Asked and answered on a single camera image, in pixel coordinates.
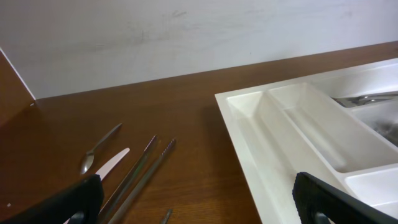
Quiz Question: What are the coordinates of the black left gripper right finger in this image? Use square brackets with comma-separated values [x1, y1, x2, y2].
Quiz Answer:
[292, 172, 397, 224]

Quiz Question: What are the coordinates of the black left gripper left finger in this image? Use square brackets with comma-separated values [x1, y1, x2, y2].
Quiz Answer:
[2, 174, 104, 224]

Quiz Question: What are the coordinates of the small metal teaspoon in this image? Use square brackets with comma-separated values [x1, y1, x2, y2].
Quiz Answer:
[80, 123, 123, 175]

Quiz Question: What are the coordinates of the large metal spoon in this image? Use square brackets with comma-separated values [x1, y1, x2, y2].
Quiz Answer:
[373, 121, 398, 146]

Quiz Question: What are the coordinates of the metal fork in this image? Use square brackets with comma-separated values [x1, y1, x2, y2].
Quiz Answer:
[333, 96, 397, 108]
[333, 91, 397, 104]

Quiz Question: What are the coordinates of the white plastic cutlery tray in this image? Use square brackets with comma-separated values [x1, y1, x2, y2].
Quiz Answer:
[216, 59, 397, 223]

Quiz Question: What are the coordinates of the small metal rod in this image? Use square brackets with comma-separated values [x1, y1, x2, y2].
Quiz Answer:
[160, 209, 173, 224]

